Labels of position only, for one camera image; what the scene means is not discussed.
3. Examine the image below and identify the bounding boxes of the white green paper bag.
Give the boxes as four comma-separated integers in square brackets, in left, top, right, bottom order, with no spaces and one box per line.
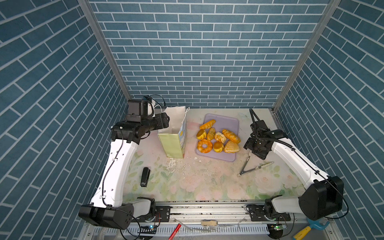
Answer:
[158,106,190,159]

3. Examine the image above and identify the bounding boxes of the triangular fake bread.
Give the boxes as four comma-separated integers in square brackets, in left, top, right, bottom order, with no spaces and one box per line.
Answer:
[224,141,240,154]

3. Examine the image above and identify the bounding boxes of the braided fake bread loaf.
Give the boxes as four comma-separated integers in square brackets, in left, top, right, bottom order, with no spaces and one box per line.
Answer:
[222,129,241,144]

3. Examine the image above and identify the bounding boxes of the metal kitchen tongs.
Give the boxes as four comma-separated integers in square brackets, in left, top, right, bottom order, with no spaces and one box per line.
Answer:
[237,151,274,177]

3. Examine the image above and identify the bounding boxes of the crusty round fake bread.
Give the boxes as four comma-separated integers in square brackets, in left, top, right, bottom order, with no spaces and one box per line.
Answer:
[215,132,227,144]

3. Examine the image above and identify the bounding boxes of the small round fake bun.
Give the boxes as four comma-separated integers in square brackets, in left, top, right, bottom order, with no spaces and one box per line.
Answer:
[213,142,225,153]

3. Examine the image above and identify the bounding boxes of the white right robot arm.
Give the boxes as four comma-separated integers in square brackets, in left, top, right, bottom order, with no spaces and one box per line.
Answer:
[244,121,345,221]

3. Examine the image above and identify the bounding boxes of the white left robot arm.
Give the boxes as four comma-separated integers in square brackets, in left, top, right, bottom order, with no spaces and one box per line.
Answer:
[79,113,170,230]

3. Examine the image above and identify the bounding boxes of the dark round fake bun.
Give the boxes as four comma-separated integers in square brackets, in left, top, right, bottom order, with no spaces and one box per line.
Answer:
[196,129,207,141]

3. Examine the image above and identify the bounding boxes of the long twisted fake bread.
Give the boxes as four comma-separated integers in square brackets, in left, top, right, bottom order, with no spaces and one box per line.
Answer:
[200,120,216,130]

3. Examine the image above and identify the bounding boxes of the oval fake bread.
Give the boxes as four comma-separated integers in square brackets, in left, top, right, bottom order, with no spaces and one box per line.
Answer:
[207,128,216,141]

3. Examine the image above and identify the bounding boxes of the purple plastic tray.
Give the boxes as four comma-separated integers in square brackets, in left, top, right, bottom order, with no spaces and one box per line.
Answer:
[196,114,241,162]

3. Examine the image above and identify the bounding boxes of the black stapler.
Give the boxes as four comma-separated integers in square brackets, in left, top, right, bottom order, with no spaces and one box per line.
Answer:
[140,167,151,188]

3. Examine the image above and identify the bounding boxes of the blue yellow toy wrench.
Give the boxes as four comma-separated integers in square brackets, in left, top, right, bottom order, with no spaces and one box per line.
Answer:
[292,219,330,240]

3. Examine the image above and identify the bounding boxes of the red marker pen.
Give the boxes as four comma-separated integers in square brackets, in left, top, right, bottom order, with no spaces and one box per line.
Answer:
[168,224,182,240]

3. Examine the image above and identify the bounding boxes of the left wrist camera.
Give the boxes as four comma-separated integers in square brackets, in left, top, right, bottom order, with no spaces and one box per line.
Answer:
[124,99,155,123]

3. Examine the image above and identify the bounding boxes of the ring donut fake bread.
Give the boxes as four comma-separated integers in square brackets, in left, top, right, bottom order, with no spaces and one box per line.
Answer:
[197,139,213,154]

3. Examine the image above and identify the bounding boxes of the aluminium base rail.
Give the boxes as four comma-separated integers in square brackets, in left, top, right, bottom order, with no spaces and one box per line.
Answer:
[79,201,335,238]

